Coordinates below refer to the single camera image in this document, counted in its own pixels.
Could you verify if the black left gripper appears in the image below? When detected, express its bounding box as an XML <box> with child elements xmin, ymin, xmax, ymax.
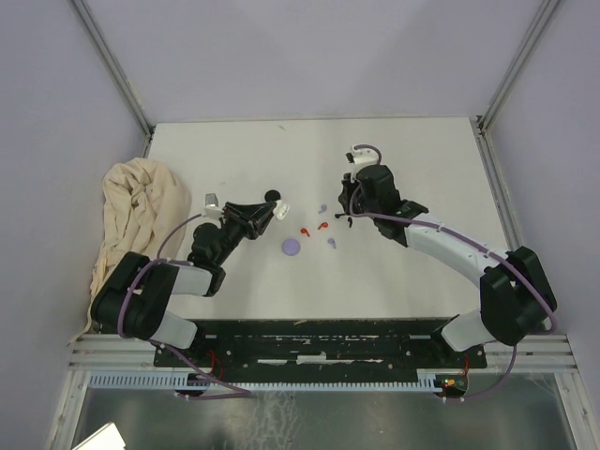
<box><xmin>214</xmin><ymin>201</ymin><xmax>278</xmax><ymax>266</ymax></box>

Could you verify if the white earbud charging case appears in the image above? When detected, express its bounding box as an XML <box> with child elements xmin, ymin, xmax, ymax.
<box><xmin>273</xmin><ymin>200</ymin><xmax>290</xmax><ymax>221</ymax></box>

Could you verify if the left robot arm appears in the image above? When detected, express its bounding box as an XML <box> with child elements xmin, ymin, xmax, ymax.
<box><xmin>91</xmin><ymin>189</ymin><xmax>289</xmax><ymax>366</ymax></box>

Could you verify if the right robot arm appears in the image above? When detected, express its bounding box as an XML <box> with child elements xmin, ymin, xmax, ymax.
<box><xmin>338</xmin><ymin>164</ymin><xmax>557</xmax><ymax>367</ymax></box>

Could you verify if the black earbud charging case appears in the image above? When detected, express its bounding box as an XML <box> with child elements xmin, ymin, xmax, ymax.
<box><xmin>264</xmin><ymin>189</ymin><xmax>281</xmax><ymax>202</ymax></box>

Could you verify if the lilac earbud charging case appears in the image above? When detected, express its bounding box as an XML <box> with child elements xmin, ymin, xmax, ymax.
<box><xmin>281</xmin><ymin>238</ymin><xmax>301</xmax><ymax>256</ymax></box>

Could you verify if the cream crumpled cloth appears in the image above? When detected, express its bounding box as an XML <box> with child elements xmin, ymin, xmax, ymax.
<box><xmin>67</xmin><ymin>157</ymin><xmax>194</xmax><ymax>346</ymax></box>

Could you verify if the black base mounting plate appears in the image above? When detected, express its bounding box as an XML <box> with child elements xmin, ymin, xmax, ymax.
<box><xmin>182</xmin><ymin>319</ymin><xmax>488</xmax><ymax>369</ymax></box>

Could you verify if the white paper sheet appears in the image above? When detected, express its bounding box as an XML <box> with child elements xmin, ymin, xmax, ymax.
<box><xmin>73</xmin><ymin>423</ymin><xmax>127</xmax><ymax>450</ymax></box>

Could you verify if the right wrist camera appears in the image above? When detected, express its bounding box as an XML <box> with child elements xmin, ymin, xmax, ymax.
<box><xmin>346</xmin><ymin>149</ymin><xmax>379</xmax><ymax>167</ymax></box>

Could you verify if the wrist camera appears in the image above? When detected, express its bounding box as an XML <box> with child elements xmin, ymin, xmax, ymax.
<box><xmin>346</xmin><ymin>149</ymin><xmax>379</xmax><ymax>167</ymax></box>
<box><xmin>204</xmin><ymin>193</ymin><xmax>222</xmax><ymax>220</ymax></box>

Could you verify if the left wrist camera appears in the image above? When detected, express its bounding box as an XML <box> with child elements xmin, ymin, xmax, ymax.
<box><xmin>204</xmin><ymin>193</ymin><xmax>222</xmax><ymax>220</ymax></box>

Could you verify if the slotted cable duct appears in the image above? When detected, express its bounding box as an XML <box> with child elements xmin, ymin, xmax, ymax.
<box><xmin>88</xmin><ymin>368</ymin><xmax>446</xmax><ymax>391</ymax></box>

